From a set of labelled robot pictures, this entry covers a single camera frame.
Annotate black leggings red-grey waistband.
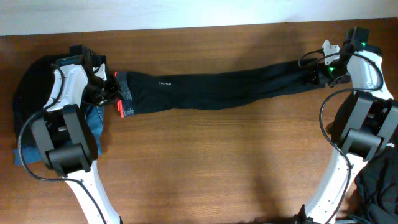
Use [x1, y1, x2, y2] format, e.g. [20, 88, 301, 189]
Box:
[115, 61, 327, 117]

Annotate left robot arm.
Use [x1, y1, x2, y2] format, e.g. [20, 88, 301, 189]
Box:
[24, 45, 122, 223]

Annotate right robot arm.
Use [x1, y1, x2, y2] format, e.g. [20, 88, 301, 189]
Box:
[292, 27, 397, 223]

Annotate folded blue jeans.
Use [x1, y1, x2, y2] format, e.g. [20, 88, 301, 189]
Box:
[13, 106, 104, 164]

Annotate folded black garment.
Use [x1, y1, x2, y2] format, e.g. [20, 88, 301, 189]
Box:
[12, 54, 70, 140]

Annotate black shirt with logo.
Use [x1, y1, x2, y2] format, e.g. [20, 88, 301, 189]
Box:
[349, 131, 397, 224]

